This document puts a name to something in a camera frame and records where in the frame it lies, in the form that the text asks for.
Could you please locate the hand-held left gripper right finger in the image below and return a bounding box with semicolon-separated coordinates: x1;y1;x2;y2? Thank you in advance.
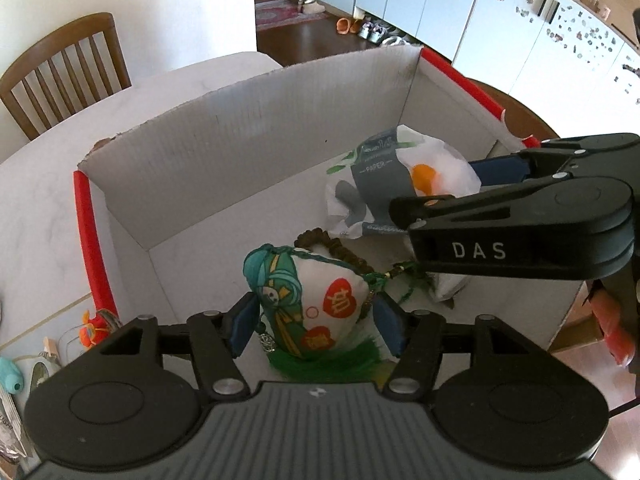
375;292;548;402

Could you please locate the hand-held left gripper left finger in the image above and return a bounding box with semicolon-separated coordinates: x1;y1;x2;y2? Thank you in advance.
95;292;261;402

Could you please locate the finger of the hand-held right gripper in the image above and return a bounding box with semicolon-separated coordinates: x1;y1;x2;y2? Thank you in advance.
467;142;586;190
389;179;571;232

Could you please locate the white plastic bag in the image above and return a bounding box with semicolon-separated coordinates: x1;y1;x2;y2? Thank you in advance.
325;125;482;306

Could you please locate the printed fabric sachet green tassel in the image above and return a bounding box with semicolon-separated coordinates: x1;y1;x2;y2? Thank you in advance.
243;227;431;386

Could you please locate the red orange knot ornament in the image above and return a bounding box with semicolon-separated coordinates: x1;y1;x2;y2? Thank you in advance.
81;310;121;348

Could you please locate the red cardboard box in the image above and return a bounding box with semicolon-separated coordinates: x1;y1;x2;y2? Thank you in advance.
74;45;596;361

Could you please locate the light teal plastic toy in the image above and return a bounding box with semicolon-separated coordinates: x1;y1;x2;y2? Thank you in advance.
0;357;25;393

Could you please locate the silver foil packet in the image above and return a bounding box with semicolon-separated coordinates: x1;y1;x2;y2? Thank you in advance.
0;395;28;471

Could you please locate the person's right hand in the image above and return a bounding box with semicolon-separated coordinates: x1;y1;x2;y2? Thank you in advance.
587;282;640;368

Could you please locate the white cabinet with magnets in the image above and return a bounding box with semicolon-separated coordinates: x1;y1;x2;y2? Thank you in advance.
452;0;640;136

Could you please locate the clear glass cup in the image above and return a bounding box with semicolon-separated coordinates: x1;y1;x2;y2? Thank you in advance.
57;332;91;368

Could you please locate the row of shoes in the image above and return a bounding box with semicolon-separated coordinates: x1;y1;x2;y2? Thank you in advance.
357;20;416;47

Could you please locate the patterned red rug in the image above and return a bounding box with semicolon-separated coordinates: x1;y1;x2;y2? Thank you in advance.
255;0;331;31

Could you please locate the wooden slat-back chair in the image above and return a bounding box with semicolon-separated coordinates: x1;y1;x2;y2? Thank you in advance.
0;12;132;141

